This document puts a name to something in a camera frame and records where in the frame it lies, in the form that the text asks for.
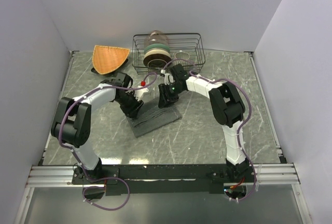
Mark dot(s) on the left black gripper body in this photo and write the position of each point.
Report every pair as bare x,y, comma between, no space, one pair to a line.
129,103

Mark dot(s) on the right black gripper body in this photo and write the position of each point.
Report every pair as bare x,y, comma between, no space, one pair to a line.
172,92

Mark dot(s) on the grey cloth napkin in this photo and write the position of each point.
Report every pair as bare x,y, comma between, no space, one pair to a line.
150,117

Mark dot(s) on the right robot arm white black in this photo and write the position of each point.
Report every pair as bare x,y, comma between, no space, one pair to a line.
227,107

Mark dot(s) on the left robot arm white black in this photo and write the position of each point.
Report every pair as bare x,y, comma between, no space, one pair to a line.
72,121

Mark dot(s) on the brown dark bowl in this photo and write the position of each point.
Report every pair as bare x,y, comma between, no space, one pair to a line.
156,61

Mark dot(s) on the striped grey ceramic cup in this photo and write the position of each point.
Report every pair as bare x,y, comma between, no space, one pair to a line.
181,56

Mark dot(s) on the woven orange wicker tray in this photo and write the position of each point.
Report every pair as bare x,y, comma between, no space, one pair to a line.
106,59

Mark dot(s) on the green plate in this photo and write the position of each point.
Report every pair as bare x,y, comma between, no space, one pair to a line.
156,46

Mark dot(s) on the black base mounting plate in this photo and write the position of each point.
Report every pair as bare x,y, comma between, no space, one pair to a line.
165,178

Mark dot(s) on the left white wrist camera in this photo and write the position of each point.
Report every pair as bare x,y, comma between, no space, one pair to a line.
141,90

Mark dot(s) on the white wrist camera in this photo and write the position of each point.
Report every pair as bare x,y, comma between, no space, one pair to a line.
168,77
141,90

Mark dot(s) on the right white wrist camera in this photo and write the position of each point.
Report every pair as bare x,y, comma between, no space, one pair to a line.
168,77

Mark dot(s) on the black wire dish rack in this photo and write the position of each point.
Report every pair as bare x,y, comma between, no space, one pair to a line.
187,42

